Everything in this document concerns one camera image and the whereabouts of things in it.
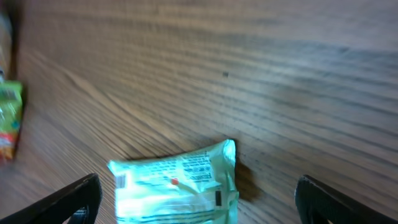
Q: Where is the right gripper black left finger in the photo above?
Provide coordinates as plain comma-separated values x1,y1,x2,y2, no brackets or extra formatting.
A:
1,173,102,224

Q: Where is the teal wet wipes pack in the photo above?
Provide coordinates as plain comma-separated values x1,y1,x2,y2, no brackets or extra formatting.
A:
108,139,239,224

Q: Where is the green clear snack bag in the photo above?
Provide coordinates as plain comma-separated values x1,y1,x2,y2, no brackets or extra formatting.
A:
1,80,23,164

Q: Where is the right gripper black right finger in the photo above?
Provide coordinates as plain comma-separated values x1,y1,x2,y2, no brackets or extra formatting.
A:
294,175,397,224

